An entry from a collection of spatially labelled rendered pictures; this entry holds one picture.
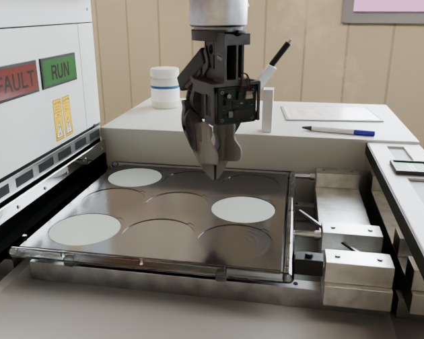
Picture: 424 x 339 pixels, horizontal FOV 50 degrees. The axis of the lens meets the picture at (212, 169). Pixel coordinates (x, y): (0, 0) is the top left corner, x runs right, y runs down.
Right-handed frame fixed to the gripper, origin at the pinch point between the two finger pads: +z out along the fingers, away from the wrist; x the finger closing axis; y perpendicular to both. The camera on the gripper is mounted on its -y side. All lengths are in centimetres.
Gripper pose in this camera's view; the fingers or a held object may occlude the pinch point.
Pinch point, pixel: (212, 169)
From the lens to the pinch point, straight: 68.1
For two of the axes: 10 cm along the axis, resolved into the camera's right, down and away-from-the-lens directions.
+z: 0.0, 9.4, 3.3
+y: 4.4, 3.0, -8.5
